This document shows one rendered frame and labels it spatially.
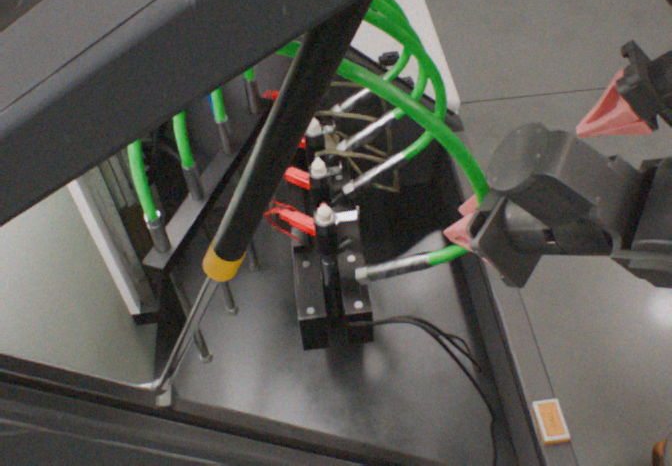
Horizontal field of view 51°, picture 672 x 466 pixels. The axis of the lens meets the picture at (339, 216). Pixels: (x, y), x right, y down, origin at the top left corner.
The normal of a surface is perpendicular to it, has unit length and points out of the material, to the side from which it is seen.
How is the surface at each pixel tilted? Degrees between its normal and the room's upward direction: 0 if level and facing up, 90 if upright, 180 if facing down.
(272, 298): 0
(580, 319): 0
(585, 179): 45
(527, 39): 0
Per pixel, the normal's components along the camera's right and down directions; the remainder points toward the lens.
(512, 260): 0.48, -0.04
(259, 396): -0.05, -0.66
